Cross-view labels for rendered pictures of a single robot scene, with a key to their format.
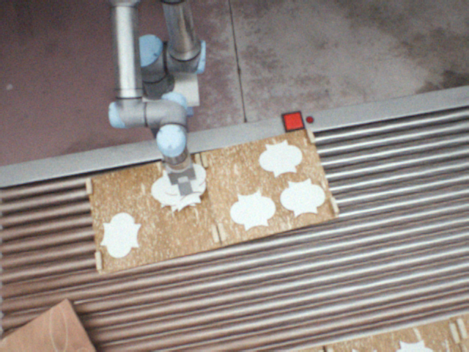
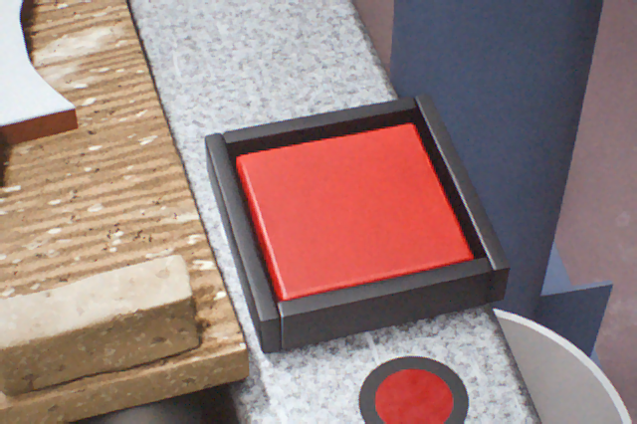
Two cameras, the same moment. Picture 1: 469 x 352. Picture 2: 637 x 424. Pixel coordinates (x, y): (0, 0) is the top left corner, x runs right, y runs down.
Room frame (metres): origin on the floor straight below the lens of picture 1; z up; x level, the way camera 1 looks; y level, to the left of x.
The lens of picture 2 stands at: (0.74, -0.49, 1.23)
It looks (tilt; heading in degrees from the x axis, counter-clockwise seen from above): 49 degrees down; 82
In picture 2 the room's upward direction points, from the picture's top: 1 degrees clockwise
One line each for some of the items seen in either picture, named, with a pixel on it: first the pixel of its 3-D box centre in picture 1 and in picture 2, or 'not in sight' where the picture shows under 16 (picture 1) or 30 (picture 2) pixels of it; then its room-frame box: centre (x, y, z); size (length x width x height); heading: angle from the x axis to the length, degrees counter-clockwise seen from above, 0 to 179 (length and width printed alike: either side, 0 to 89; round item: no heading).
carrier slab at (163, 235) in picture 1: (152, 212); not in sight; (0.45, 0.28, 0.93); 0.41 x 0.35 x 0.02; 101
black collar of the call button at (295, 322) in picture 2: (293, 121); (351, 215); (0.79, -0.23, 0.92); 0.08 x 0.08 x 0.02; 9
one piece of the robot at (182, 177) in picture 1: (180, 173); not in sight; (0.52, 0.16, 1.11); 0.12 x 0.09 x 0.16; 13
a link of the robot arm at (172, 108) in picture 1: (168, 114); not in sight; (0.64, 0.18, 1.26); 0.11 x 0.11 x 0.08; 89
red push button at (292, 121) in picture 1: (292, 122); (350, 219); (0.79, -0.23, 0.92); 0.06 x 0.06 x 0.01; 9
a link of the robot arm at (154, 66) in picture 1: (150, 57); not in sight; (0.99, 0.28, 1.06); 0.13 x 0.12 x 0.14; 89
